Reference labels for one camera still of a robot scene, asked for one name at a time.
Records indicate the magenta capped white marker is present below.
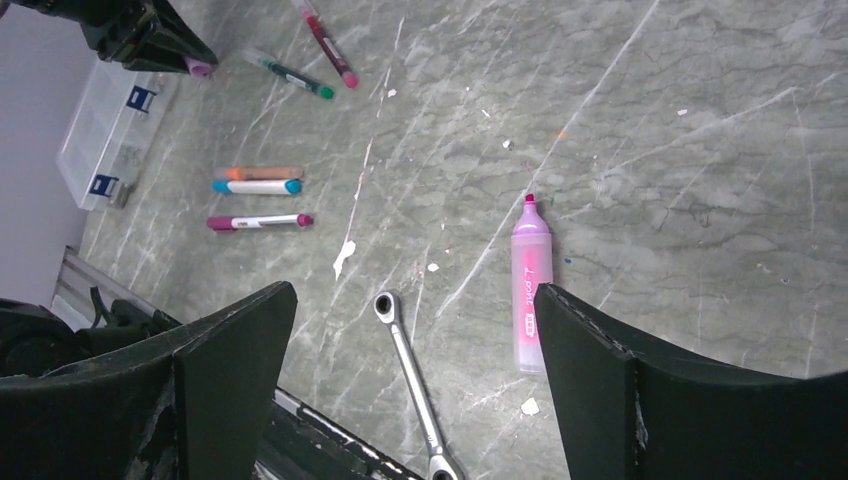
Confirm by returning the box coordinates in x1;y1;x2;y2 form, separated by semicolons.
206;213;314;233

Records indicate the orange marker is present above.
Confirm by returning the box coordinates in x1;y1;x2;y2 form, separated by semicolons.
213;166;305;181

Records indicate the blue capped white marker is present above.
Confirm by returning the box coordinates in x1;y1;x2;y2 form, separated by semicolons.
211;179;302;195

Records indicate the dark red marker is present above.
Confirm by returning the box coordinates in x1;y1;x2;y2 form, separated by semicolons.
291;0;359;90

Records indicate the silver ratchet wrench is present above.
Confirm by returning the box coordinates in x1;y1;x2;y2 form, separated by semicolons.
373;291;465;480

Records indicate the green marker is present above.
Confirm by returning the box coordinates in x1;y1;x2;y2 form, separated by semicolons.
241;48;335;100

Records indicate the aluminium side rail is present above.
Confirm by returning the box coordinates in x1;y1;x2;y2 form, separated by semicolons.
48;246;156;331

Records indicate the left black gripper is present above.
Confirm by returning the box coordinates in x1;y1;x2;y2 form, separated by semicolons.
9;0;219;73

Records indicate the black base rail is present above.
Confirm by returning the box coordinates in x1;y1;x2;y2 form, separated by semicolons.
0;284;425;480

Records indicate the pink highlighter body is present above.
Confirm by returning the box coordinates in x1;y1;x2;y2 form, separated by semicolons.
510;194;553;374

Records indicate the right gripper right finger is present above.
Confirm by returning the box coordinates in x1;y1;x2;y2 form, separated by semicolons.
535;284;847;479

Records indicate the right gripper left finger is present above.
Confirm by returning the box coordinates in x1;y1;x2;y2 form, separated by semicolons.
1;282;298;479

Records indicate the clear plastic parts box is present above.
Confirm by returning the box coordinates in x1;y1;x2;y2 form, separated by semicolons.
57;63;179;211

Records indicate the pink highlighter cap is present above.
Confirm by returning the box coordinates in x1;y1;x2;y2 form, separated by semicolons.
183;56;215;78

